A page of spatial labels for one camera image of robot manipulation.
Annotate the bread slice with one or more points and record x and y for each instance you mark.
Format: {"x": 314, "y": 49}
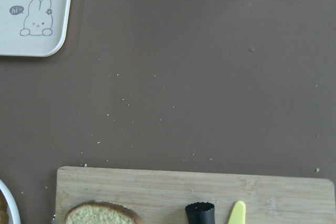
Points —
{"x": 101, "y": 212}

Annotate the cream bunny serving tray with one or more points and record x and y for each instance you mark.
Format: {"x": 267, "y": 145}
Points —
{"x": 33, "y": 28}

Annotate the bamboo cutting board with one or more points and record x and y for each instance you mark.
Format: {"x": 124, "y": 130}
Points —
{"x": 161, "y": 196}

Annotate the black metal muddler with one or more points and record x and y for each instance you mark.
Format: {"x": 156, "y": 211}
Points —
{"x": 200, "y": 213}

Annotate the yellow plastic knife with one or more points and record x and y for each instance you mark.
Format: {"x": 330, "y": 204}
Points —
{"x": 238, "y": 213}

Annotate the white round plate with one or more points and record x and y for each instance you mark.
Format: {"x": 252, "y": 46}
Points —
{"x": 8, "y": 205}

